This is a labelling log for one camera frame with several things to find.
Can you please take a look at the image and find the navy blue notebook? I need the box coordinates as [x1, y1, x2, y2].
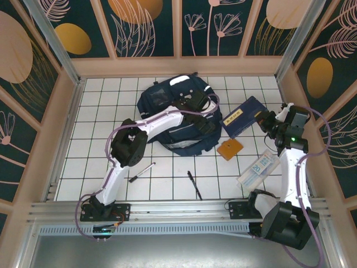
[219, 95, 268, 139]

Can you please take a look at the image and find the navy blue backpack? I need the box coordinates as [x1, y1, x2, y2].
[136, 73, 223, 157]

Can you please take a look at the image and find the tan leather wallet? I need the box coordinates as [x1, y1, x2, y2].
[216, 139, 244, 162]

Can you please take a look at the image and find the clear plastic pencil case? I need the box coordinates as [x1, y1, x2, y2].
[237, 149, 281, 191]

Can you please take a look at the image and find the silver pen with black cap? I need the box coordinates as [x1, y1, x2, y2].
[128, 162, 156, 184]

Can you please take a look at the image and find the grey metal sheet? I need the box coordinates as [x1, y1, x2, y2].
[30, 236, 332, 268]

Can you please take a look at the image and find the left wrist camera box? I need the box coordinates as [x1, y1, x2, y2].
[202, 97, 215, 114]

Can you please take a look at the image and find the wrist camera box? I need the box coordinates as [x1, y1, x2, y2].
[275, 102, 295, 121]
[202, 97, 215, 114]

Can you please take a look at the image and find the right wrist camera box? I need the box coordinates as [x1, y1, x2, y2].
[275, 102, 295, 121]

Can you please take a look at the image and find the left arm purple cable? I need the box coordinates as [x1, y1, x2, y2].
[74, 93, 221, 241]

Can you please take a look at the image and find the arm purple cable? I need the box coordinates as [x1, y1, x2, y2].
[252, 106, 331, 268]
[74, 93, 221, 241]

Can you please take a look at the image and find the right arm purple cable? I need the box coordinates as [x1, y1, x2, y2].
[252, 106, 331, 268]

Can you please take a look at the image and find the aluminium corner post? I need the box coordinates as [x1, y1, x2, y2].
[274, 0, 329, 81]
[22, 0, 81, 83]

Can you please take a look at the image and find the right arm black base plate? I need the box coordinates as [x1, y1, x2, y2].
[228, 201, 279, 221]

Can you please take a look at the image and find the black round cable hub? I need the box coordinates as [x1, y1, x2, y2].
[249, 222, 268, 240]
[93, 224, 117, 241]

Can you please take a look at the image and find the aluminium mounting rail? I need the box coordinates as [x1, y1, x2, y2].
[27, 197, 331, 224]

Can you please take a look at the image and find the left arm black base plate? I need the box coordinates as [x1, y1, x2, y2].
[80, 203, 132, 223]

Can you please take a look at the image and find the slotted grey cable duct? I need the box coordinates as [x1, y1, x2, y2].
[38, 222, 252, 238]

